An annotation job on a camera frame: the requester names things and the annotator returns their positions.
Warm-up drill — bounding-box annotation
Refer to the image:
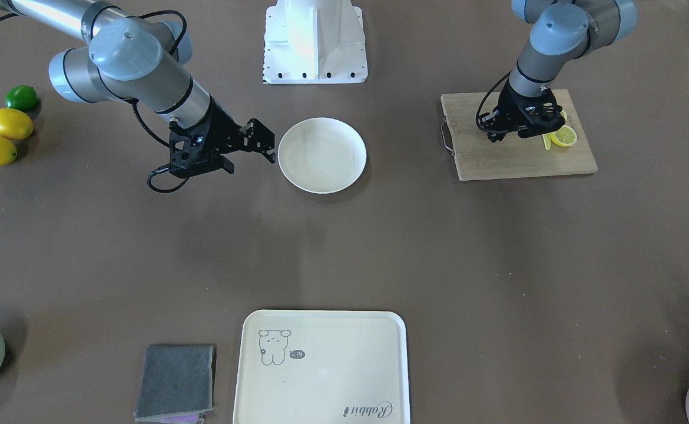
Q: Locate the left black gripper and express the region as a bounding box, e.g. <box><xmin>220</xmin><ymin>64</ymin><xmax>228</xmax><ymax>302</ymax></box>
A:
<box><xmin>487</xmin><ymin>81</ymin><xmax>557</xmax><ymax>143</ymax></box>

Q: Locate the wooden cutting board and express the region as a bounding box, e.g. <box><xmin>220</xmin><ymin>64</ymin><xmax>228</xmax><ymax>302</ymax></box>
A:
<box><xmin>440</xmin><ymin>89</ymin><xmax>598</xmax><ymax>181</ymax></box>

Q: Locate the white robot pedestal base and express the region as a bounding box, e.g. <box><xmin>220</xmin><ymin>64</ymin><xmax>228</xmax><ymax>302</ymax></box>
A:
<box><xmin>262</xmin><ymin>1</ymin><xmax>369</xmax><ymax>84</ymax></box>

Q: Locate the lower lemon slice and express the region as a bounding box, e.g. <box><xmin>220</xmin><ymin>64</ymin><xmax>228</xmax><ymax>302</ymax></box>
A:
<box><xmin>549</xmin><ymin>124</ymin><xmax>578</xmax><ymax>147</ymax></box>

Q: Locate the yellow plastic knife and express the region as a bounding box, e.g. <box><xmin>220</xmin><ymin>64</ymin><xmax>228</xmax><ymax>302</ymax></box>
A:
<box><xmin>542</xmin><ymin>132</ymin><xmax>552</xmax><ymax>150</ymax></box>

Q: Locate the green lime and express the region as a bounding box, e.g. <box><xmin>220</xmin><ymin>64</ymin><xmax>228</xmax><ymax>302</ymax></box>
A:
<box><xmin>4</xmin><ymin>84</ymin><xmax>39</xmax><ymax>112</ymax></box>

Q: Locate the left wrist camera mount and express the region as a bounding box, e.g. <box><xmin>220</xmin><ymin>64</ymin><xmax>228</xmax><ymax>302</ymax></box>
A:
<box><xmin>526</xmin><ymin>99</ymin><xmax>565</xmax><ymax>129</ymax></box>

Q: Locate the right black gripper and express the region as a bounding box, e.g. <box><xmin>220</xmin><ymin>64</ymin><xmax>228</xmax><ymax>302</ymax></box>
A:
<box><xmin>201</xmin><ymin>100</ymin><xmax>277</xmax><ymax>174</ymax></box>

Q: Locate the cream rabbit tray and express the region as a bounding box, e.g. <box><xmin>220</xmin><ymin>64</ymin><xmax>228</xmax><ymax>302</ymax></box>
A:
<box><xmin>233</xmin><ymin>310</ymin><xmax>411</xmax><ymax>423</ymax></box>

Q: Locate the yellow lemon near lime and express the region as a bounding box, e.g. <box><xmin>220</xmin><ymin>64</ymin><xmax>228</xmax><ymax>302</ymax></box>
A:
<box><xmin>0</xmin><ymin>108</ymin><xmax>34</xmax><ymax>140</ymax></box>

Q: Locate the cream round plate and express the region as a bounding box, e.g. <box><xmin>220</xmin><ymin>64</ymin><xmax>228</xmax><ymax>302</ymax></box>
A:
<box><xmin>277</xmin><ymin>117</ymin><xmax>367</xmax><ymax>195</ymax></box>

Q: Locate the grey folded cloth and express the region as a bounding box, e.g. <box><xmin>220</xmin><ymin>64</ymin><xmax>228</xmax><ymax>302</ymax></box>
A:
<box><xmin>134</xmin><ymin>344</ymin><xmax>215</xmax><ymax>423</ymax></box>

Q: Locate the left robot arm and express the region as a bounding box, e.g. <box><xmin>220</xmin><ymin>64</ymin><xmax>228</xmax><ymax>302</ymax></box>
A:
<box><xmin>476</xmin><ymin>1</ymin><xmax>638</xmax><ymax>143</ymax></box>

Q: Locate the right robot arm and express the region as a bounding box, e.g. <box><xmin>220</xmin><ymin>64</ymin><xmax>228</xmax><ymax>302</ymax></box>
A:
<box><xmin>0</xmin><ymin>1</ymin><xmax>276</xmax><ymax>179</ymax></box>

